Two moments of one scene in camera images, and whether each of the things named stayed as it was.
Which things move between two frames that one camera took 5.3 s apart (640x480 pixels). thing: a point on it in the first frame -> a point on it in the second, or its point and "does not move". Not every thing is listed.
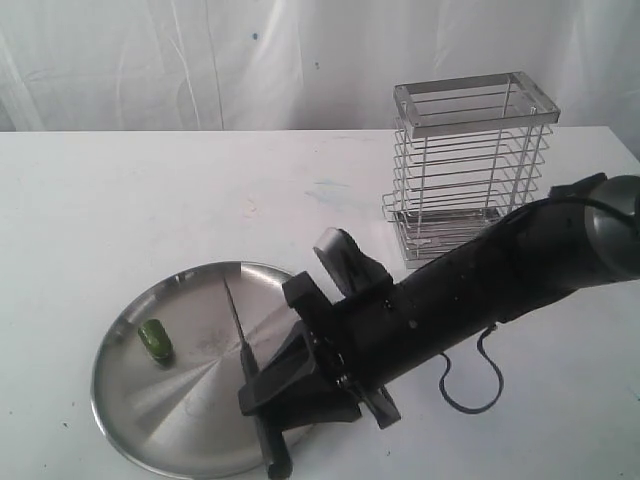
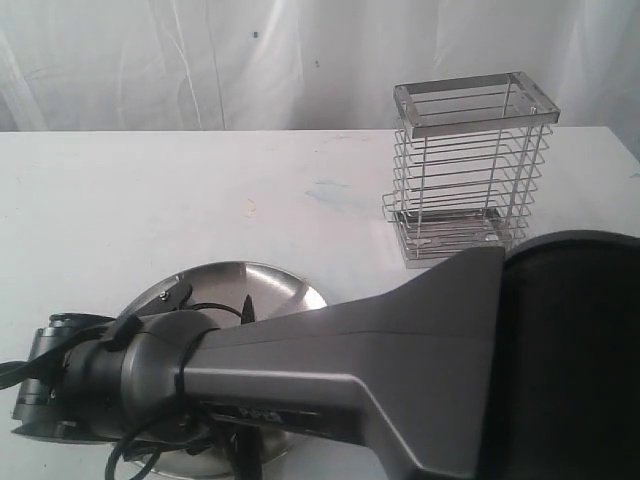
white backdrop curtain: [303, 65] does not move
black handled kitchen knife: [277, 454] -> [250, 435]
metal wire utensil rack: [467, 151] does not move
